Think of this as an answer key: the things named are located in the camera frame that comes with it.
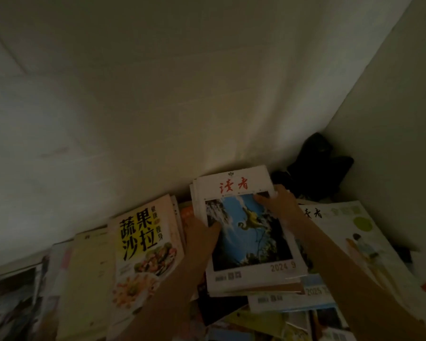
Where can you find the person's right hand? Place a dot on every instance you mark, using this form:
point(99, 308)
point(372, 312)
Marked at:
point(285, 209)

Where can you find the person's left hand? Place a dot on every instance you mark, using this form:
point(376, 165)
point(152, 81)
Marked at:
point(200, 241)

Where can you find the magazine blue monkey picture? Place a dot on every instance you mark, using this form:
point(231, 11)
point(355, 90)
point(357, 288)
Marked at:
point(248, 245)

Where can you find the pile of books and magazines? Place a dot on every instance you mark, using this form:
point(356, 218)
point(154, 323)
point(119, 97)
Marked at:
point(142, 245)

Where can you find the person's left forearm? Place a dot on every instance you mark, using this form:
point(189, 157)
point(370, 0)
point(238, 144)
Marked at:
point(163, 305)

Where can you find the person's right forearm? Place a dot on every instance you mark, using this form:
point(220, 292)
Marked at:
point(348, 280)

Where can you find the black cloth object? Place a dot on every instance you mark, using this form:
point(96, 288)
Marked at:
point(316, 166)

